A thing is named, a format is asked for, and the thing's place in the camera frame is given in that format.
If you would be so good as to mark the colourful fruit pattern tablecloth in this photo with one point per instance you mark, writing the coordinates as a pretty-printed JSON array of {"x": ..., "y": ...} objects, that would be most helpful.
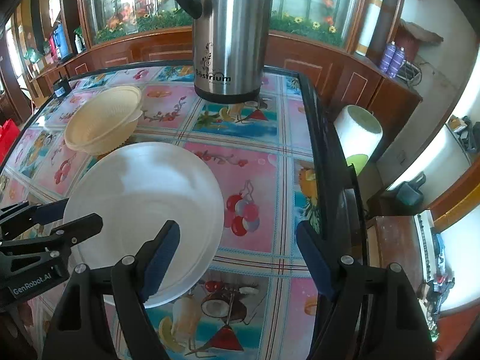
[{"x": 237, "y": 179}]

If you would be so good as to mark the white spray bottle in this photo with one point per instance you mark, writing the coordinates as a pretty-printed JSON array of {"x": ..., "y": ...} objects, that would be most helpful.
[{"x": 79, "y": 44}]

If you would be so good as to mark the cream ribbed plastic bowl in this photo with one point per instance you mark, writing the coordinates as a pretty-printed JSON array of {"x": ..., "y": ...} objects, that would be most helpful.
[{"x": 106, "y": 121}]

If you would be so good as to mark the stainless steel thermos jug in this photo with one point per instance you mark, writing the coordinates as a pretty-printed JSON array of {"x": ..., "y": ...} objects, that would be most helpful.
[{"x": 229, "y": 46}]

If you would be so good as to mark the purple bottle left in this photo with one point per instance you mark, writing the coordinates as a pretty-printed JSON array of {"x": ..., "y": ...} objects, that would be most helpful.
[{"x": 387, "y": 56}]

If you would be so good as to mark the blue thermos flask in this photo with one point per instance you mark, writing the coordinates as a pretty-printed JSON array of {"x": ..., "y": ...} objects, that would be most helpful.
[{"x": 60, "y": 40}]

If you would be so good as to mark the large white foam bowl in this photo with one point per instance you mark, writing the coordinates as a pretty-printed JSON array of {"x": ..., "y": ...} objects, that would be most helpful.
[{"x": 136, "y": 189}]

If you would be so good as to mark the red gift bag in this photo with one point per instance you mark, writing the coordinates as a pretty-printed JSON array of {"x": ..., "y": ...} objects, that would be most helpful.
[{"x": 9, "y": 132}]

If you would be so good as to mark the purple bottle right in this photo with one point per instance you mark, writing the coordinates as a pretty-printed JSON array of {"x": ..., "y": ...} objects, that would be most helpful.
[{"x": 396, "y": 62}]

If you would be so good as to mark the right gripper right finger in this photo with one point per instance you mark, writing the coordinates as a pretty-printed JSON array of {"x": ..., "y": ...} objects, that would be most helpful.
[{"x": 371, "y": 312}]

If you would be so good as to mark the pink thermos flask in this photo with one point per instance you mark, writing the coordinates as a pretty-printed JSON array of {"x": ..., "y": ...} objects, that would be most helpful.
[{"x": 52, "y": 48}]

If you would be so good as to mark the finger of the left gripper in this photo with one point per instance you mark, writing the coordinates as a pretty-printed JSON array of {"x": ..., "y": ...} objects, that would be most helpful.
[
  {"x": 18, "y": 218},
  {"x": 25, "y": 260}
]

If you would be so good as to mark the white paper roll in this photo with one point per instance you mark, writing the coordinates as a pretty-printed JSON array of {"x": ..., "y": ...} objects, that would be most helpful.
[{"x": 359, "y": 133}]

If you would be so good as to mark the purple bottle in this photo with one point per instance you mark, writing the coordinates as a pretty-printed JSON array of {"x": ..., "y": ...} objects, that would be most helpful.
[
  {"x": 387, "y": 56},
  {"x": 396, "y": 62}
]

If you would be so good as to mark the small black electric motor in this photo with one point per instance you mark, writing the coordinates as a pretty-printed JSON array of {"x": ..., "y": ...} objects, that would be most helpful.
[{"x": 61, "y": 87}]

